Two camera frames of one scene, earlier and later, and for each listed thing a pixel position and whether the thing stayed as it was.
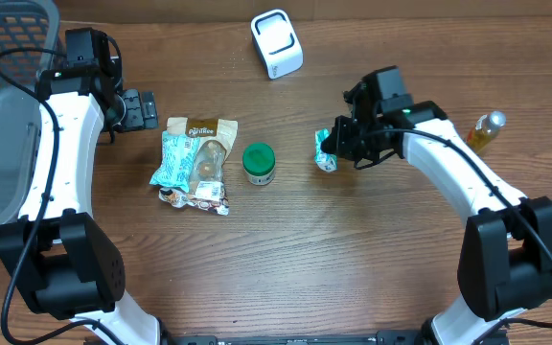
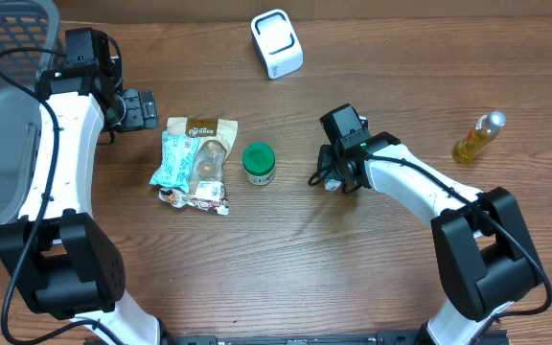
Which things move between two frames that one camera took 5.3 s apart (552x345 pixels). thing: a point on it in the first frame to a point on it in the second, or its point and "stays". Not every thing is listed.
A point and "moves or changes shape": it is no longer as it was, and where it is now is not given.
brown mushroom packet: [206, 189] stays
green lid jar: [260, 162] stays
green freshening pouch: [325, 161] moves or changes shape
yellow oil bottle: [485, 130] stays
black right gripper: [344, 135] to [327, 163]
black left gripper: [141, 118] stays
